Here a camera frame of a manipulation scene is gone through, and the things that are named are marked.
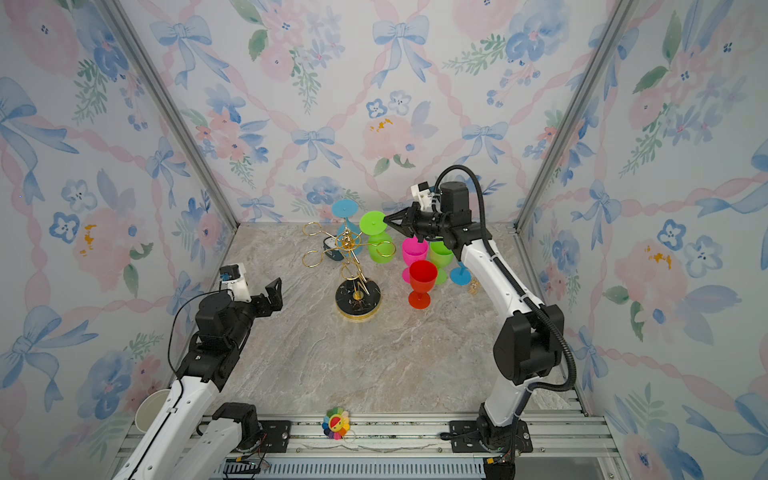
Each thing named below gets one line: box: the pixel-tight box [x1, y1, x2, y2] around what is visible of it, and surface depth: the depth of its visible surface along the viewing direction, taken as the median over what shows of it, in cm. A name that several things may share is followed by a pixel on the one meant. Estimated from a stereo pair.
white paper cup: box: [135, 389, 171, 434], surface depth 72 cm
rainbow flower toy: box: [322, 406, 351, 440], surface depth 77 cm
